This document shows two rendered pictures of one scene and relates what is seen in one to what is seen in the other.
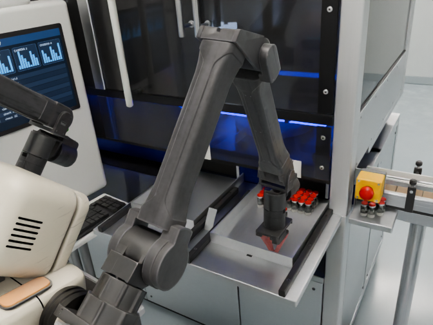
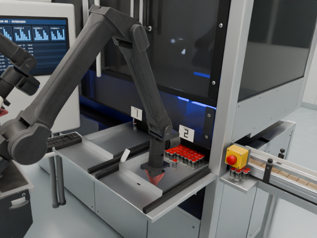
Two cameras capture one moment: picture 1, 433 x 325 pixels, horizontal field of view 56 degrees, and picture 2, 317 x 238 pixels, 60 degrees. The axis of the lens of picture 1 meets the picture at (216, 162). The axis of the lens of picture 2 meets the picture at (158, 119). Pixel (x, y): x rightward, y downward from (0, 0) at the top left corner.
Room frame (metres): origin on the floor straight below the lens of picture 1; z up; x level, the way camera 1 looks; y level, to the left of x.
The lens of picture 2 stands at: (-0.02, -0.29, 1.54)
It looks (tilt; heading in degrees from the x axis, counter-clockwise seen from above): 21 degrees down; 9
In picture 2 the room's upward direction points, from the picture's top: 3 degrees clockwise
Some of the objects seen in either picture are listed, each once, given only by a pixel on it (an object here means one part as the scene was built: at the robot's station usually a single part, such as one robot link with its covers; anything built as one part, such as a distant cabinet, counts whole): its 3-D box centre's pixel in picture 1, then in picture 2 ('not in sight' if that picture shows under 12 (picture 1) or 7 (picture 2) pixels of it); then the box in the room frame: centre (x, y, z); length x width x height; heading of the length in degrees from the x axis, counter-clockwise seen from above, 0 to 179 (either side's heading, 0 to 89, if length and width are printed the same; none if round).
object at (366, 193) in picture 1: (366, 192); (231, 159); (1.01, -0.43, 0.99); 0.04 x 0.04 x 0.04; 57
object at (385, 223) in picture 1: (374, 213); (240, 179); (1.07, -0.49, 0.87); 0.14 x 0.13 x 0.02; 147
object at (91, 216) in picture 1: (75, 225); (47, 145); (1.23, 0.53, 0.82); 0.40 x 0.14 x 0.02; 141
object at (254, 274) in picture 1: (221, 218); (135, 159); (1.11, 0.00, 0.87); 0.70 x 0.48 x 0.02; 57
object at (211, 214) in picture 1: (202, 227); (116, 160); (1.02, 0.06, 0.91); 0.14 x 0.03 x 0.06; 146
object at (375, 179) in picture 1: (370, 185); (237, 156); (1.04, -0.46, 0.99); 0.08 x 0.07 x 0.07; 147
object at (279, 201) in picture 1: (276, 197); (158, 144); (0.90, -0.15, 1.07); 0.07 x 0.06 x 0.07; 145
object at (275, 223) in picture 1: (274, 218); (155, 159); (0.89, -0.14, 1.01); 0.10 x 0.07 x 0.07; 147
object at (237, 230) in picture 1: (274, 218); (167, 165); (1.05, -0.17, 0.90); 0.34 x 0.26 x 0.04; 146
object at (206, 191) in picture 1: (189, 191); (123, 138); (1.27, 0.10, 0.90); 0.34 x 0.26 x 0.04; 147
